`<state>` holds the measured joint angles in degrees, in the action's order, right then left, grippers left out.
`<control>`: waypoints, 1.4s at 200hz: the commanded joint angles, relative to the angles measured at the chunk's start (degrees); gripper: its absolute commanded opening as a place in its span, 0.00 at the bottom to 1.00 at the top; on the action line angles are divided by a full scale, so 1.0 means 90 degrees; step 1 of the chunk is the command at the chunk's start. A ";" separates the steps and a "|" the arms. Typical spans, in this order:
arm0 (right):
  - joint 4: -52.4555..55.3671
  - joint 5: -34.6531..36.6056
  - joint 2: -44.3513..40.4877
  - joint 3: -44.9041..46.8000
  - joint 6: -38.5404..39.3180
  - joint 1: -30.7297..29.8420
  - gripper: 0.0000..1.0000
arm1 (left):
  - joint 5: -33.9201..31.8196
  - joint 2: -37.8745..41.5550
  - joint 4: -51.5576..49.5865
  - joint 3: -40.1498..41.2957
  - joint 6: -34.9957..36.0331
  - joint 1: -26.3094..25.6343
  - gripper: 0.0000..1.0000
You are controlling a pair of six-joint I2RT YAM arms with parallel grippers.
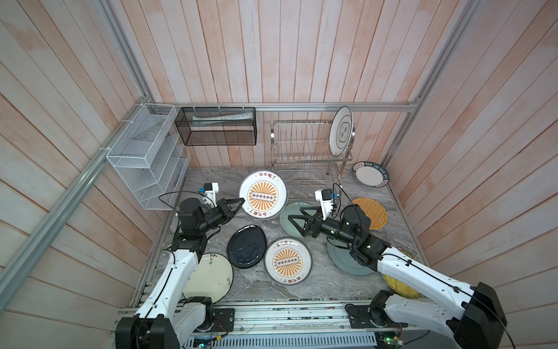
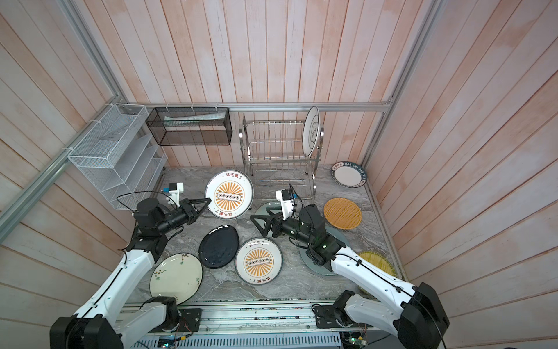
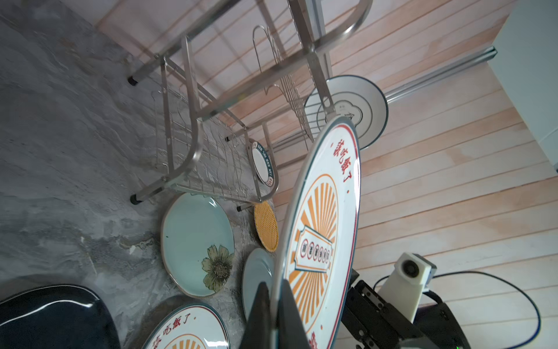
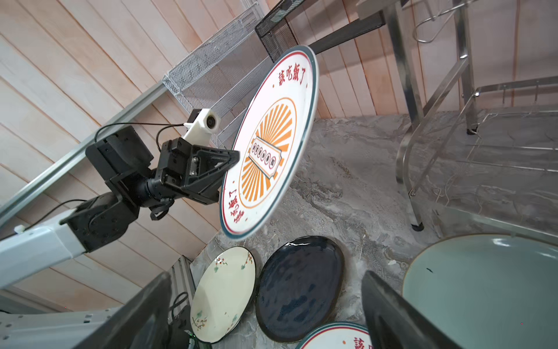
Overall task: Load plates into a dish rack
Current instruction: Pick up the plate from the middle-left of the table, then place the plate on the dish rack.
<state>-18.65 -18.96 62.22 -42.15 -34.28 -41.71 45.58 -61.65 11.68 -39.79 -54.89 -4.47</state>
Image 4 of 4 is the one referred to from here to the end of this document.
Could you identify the sunburst plate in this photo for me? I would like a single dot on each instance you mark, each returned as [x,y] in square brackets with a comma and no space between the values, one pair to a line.
[271,142]
[339,334]

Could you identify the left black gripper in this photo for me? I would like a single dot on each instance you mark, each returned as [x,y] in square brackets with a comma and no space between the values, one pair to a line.
[173,180]

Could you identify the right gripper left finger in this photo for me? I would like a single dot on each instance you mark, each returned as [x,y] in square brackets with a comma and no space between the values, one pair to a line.
[141,323]

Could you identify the white mesh wall shelf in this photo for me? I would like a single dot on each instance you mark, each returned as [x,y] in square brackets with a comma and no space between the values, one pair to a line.
[223,74]

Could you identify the light green flower plate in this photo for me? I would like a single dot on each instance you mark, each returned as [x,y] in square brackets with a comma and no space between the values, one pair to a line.
[488,290]

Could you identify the cream floral plate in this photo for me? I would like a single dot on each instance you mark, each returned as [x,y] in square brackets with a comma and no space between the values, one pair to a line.
[223,294]

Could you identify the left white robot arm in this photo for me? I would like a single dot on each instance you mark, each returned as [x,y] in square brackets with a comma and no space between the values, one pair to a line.
[123,161]

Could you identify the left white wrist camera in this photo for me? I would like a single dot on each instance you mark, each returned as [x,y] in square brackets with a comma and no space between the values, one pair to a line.
[201,125]

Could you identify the black mesh wall basket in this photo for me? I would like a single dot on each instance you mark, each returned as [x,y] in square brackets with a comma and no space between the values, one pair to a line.
[277,37]

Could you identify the aluminium front rail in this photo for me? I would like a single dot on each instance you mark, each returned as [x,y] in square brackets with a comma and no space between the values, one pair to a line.
[66,330]

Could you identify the dark blue oval plate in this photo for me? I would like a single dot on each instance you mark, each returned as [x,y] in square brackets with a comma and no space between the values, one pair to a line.
[299,288]

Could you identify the stainless steel dish rack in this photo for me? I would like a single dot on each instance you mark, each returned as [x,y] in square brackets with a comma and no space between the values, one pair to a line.
[461,72]

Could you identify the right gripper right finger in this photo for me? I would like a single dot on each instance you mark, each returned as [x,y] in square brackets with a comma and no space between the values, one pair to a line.
[393,322]

